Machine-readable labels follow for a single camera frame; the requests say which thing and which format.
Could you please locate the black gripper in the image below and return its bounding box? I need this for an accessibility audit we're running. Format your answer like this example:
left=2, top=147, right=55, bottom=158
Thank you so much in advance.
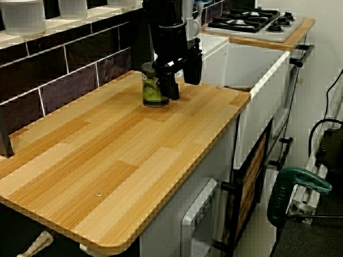
left=151, top=22, right=203, bottom=101

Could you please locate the wooden door with black frame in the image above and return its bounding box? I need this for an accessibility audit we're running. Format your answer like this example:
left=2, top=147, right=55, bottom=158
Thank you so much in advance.
left=220, top=119, right=274, bottom=257

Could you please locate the white sink basin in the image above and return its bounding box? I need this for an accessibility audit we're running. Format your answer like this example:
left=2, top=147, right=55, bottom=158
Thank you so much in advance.
left=198, top=34, right=292, bottom=95

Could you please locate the black oven handle bar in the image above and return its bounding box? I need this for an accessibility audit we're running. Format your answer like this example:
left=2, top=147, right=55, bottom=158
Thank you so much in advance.
left=288, top=43, right=315, bottom=68

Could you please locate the black power tool cord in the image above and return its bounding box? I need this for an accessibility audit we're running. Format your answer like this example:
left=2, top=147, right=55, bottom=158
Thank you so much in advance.
left=272, top=213, right=343, bottom=257

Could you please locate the white dishwasher front panel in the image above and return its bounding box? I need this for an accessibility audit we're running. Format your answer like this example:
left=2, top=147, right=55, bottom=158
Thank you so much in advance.
left=180, top=178, right=219, bottom=257

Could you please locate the green can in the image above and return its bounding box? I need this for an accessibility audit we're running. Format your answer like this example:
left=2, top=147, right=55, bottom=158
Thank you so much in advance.
left=141, top=62, right=170, bottom=108

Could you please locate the aluminium extrusion rail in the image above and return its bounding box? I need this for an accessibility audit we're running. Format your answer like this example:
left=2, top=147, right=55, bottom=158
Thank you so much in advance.
left=287, top=117, right=339, bottom=225

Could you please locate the white wooden knob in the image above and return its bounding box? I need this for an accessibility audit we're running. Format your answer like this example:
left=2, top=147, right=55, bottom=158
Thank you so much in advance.
left=17, top=230, right=54, bottom=257
left=79, top=243, right=100, bottom=257

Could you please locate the green power tool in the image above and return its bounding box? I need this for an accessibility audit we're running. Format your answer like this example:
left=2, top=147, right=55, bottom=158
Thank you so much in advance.
left=266, top=166, right=333, bottom=229

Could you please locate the large clear plastic jar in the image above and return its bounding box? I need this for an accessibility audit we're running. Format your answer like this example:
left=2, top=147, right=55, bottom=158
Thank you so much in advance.
left=0, top=0, right=47, bottom=36

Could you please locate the dark grey post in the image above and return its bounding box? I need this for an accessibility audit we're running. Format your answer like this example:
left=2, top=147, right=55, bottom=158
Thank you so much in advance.
left=0, top=106, right=14, bottom=157

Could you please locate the thick black cable loop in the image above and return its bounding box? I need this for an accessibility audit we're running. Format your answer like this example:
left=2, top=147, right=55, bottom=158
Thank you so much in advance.
left=308, top=118, right=337, bottom=164

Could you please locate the thin black cable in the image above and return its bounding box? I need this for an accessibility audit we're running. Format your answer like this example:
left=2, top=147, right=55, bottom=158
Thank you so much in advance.
left=324, top=67, right=343, bottom=121

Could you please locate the wooden stove counter board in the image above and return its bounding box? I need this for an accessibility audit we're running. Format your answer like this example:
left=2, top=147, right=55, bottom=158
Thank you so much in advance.
left=200, top=17, right=316, bottom=52

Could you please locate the medium clear plastic jar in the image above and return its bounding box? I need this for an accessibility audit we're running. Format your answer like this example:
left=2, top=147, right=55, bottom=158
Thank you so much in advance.
left=58, top=0, right=87, bottom=20

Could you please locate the black cabinet door handle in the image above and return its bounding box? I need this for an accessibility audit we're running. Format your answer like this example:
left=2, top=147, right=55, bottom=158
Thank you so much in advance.
left=269, top=137, right=294, bottom=171

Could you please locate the black box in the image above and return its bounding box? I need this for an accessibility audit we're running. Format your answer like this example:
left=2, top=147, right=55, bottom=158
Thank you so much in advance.
left=315, top=127, right=343, bottom=172

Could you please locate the white stove with black grates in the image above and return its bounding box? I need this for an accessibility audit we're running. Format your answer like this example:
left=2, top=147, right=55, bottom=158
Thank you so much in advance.
left=207, top=7, right=305, bottom=43

